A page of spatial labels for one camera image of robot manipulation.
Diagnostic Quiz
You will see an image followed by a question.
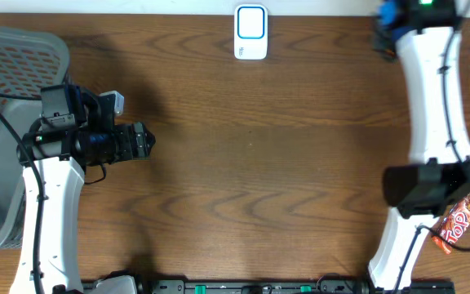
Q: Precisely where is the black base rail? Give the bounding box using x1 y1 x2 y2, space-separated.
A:
82 271 456 294

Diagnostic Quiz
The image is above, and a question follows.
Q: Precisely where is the red Top chocolate bar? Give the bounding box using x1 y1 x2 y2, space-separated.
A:
432 193 470 254

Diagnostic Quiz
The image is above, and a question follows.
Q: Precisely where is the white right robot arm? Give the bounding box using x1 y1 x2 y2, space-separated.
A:
367 0 470 293

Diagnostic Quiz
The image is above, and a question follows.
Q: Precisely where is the black left camera cable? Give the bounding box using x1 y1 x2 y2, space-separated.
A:
0 85 108 294

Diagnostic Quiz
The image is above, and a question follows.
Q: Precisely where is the white barcode scanner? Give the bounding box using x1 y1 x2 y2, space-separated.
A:
233 3 268 60

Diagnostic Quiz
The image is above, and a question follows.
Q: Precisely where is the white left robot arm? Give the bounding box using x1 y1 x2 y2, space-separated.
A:
10 84 156 293

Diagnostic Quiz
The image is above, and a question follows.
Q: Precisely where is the grey plastic basket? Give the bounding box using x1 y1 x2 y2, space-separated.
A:
0 27 70 249

